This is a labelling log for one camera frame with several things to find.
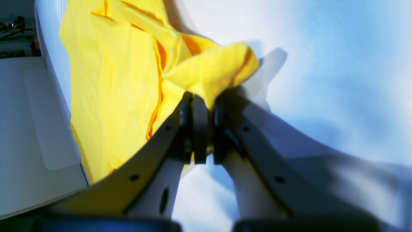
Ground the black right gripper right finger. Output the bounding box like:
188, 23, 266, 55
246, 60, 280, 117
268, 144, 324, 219
213, 95, 382, 232

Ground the yellow t-shirt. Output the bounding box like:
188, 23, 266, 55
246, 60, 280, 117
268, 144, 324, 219
60, 0, 259, 184

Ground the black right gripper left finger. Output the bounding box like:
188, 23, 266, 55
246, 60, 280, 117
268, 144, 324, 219
1, 92, 208, 232

